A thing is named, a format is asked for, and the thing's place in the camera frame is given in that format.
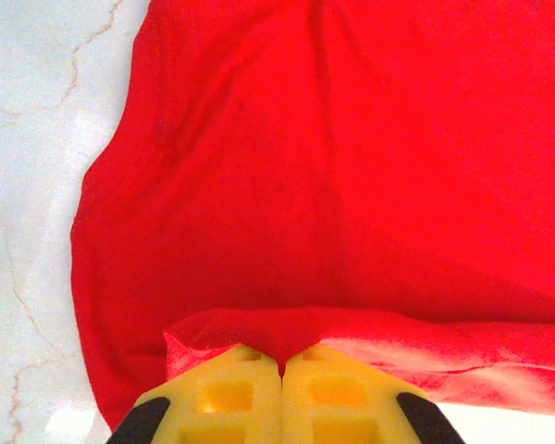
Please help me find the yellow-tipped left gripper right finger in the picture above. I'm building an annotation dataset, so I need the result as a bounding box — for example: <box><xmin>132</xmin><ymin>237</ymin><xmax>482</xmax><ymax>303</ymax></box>
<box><xmin>281</xmin><ymin>341</ymin><xmax>466</xmax><ymax>444</ymax></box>

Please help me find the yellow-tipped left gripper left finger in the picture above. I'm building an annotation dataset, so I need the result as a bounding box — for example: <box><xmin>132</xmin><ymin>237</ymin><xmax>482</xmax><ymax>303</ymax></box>
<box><xmin>105</xmin><ymin>344</ymin><xmax>284</xmax><ymax>444</ymax></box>

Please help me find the red printed t-shirt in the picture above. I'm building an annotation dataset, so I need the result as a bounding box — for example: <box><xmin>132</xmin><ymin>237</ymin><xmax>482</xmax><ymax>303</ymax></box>
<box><xmin>68</xmin><ymin>0</ymin><xmax>555</xmax><ymax>431</ymax></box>

